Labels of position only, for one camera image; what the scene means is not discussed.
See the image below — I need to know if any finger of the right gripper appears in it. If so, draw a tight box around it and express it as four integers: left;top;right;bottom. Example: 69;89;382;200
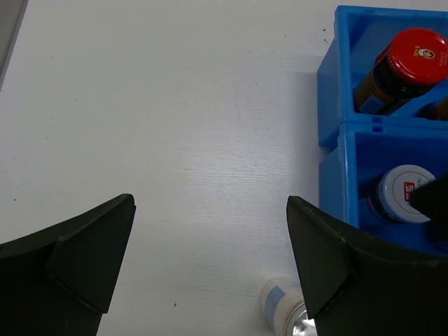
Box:
409;174;447;245

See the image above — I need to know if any red-lid sauce jar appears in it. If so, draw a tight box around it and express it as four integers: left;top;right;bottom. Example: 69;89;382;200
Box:
353;27;447;115

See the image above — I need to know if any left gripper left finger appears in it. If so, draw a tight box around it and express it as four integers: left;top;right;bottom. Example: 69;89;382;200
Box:
1;194;136;335

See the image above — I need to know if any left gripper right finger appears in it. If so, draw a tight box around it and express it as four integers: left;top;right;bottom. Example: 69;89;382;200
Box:
286;196;447;335

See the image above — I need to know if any blue plastic compartment bin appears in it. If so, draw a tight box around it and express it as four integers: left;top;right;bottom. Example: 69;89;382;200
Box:
317;6;447;256

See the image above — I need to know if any silver-top salt bottle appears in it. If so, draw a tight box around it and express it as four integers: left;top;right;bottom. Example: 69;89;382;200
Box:
259;277;318;336

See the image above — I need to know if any white-lid dark jar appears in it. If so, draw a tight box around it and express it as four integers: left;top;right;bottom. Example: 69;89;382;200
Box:
358;164;435;227

